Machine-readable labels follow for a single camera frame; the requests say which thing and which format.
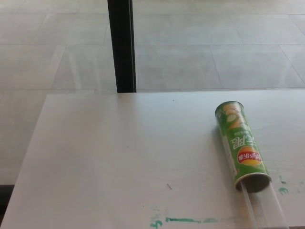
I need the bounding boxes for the clear plastic chips tray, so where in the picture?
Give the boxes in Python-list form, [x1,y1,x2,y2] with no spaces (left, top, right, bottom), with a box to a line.
[239,179,288,229]

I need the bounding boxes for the green Lay's chips can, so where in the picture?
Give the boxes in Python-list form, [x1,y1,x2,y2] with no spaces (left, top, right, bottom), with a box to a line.
[214,100,272,193]

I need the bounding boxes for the black vertical post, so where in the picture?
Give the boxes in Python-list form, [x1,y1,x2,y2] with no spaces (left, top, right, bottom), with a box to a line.
[107,0,137,94]

